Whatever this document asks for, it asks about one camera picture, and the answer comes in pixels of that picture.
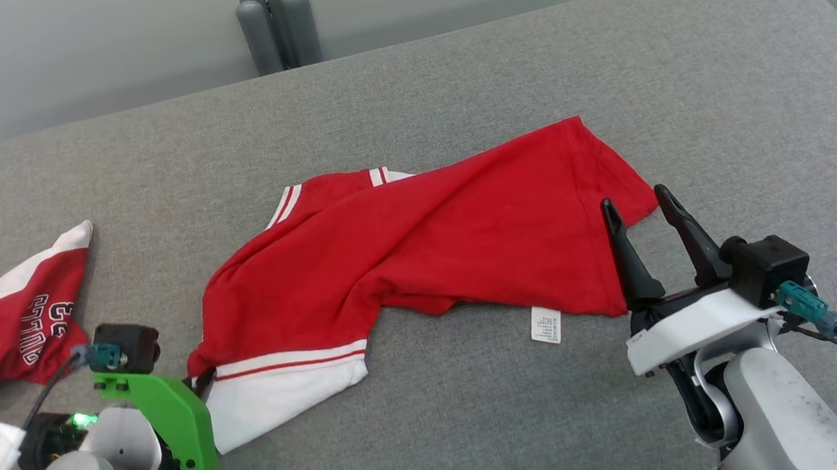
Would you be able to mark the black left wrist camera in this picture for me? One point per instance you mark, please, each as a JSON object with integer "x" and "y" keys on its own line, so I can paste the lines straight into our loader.
{"x": 132, "y": 343}

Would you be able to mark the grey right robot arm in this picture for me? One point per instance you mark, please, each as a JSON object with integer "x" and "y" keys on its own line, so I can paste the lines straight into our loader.
{"x": 784, "y": 415}

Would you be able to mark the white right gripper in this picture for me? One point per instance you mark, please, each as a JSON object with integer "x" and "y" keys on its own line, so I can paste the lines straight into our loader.
{"x": 694, "y": 325}

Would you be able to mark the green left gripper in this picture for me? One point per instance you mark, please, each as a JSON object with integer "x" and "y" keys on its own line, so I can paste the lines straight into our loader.
{"x": 179, "y": 425}

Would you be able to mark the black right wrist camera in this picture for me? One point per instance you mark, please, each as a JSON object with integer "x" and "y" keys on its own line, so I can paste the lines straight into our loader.
{"x": 768, "y": 263}

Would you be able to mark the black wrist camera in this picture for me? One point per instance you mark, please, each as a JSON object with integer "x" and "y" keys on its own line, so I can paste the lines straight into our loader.
{"x": 768, "y": 263}
{"x": 132, "y": 343}

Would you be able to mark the red white-sleeved t-shirt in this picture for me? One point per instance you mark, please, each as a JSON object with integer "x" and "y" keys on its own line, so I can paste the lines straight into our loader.
{"x": 427, "y": 249}

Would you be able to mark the red Bulls shorts white stripe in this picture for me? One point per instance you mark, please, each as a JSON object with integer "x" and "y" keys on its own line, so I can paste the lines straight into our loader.
{"x": 15, "y": 326}

